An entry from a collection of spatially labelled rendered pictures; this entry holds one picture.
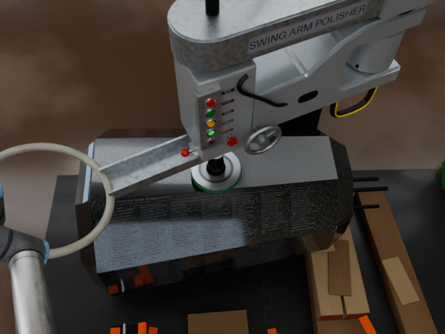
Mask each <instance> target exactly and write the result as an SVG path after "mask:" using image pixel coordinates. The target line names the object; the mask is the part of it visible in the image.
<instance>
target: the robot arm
mask: <svg viewBox="0 0 445 334"><path fill-rule="evenodd" d="M3 194H4V191H3V188H2V185H1V184H0V261H2V262H6V263H8V265H9V271H10V275H11V289H12V296H13V309H14V316H15V329H16V334H57V331H56V324H55V321H54V314H53V311H52V304H51V300H50V294H49V289H48V283H47V279H46V273H45V269H44V265H45V264H46V262H47V260H48V257H49V254H50V252H49V250H50V247H49V244H48V242H47V241H45V240H44V239H41V238H40V237H34V236H32V235H28V234H26V233H22V232H20V231H16V230H14V229H10V228H8V227H6V226H4V222H5V204H4V197H3Z"/></svg>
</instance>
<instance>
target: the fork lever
mask: <svg viewBox="0 0 445 334"><path fill-rule="evenodd" d="M190 142H192V141H191V139H190V137H189V135H188V134H185V135H182V136H180V137H177V138H175V139H172V140H169V141H167V142H164V143H162V144H159V145H157V146H154V147H152V148H149V149H147V150H144V151H142V152H139V153H137V154H134V155H132V156H129V157H127V158H123V159H122V160H119V161H116V162H114V163H112V164H109V165H106V166H104V167H101V168H99V172H100V173H102V172H106V173H107V175H108V177H109V179H110V181H111V183H112V186H113V190H111V191H108V192H107V193H108V195H109V196H110V195H113V196H114V197H115V199H116V198H118V197H121V196H123V195H126V194H129V193H130V192H133V191H135V190H138V189H140V188H143V187H145V186H148V185H150V184H153V183H155V182H158V181H160V180H163V179H164V178H167V177H170V176H173V175H174V174H177V173H179V172H182V171H184V170H187V169H189V168H192V167H194V166H196V165H199V164H202V163H204V162H203V161H202V160H201V158H200V156H199V155H197V156H194V154H193V153H192V152H191V153H189V156H188V157H183V156H182V155H181V150H182V149H184V148H186V149H188V150H189V149H190V147H189V145H188V143H190Z"/></svg>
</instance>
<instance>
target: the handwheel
mask: <svg viewBox="0 0 445 334"><path fill-rule="evenodd" d="M266 131H272V132H270V133H269V134H268V135H267V134H262V133H264V132H266ZM276 133H277V135H276V137H275V138H274V139H273V141H272V142H271V143H270V137H272V136H273V135H274V134H276ZM281 134H282V132H281V129H280V128H279V127H278V126H276V125H268V126H265V127H262V128H260V129H259V128H258V127H256V128H255V129H254V133H252V134H251V135H250V136H249V137H248V139H247V140H246V142H245V144H244V149H245V151H246V153H248V154H251V155H257V154H261V153H264V152H266V151H268V150H269V149H271V148H272V147H273V146H275V145H276V144H277V143H278V141H279V140H280V138H281ZM256 137H257V138H256ZM255 138H256V139H255ZM255 142H257V143H258V145H259V146H260V149H258V150H250V149H249V146H250V143H255Z"/></svg>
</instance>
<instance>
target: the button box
mask: <svg viewBox="0 0 445 334"><path fill-rule="evenodd" d="M194 94H195V111H196V121H197V138H198V147H199V149H200V151H204V150H207V149H209V148H212V147H214V146H217V145H220V144H222V89H221V88H220V86H217V87H213V88H211V89H208V90H205V91H195V92H194ZM210 98H214V99H215V100H216V102H215V104H214V105H213V106H211V107H206V106H205V102H206V101H207V100H208V99H210ZM210 109H215V111H216V113H215V114H214V116H212V117H206V116H205V113H206V112H207V111H208V110H210ZM211 119H215V120H216V123H215V125H214V126H212V127H206V123H207V121H209V120H211ZM211 129H216V133H215V134H214V135H213V136H211V137H208V136H207V135H206V134H207V131H209V130H211ZM211 138H216V140H217V141H216V142H215V143H214V144H212V145H207V141H208V140H209V139H211Z"/></svg>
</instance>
